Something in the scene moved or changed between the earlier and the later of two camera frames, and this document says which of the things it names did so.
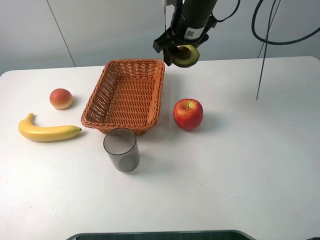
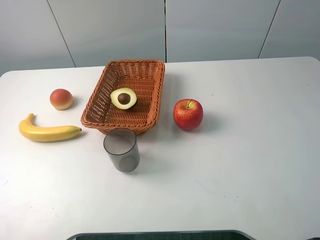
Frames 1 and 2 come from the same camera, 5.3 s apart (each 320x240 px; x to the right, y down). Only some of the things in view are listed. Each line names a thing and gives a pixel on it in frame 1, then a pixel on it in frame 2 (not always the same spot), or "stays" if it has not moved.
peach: [61, 99] stays
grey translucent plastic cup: [121, 146] stays
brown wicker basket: [128, 95] stays
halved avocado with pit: [188, 55] -> [123, 98]
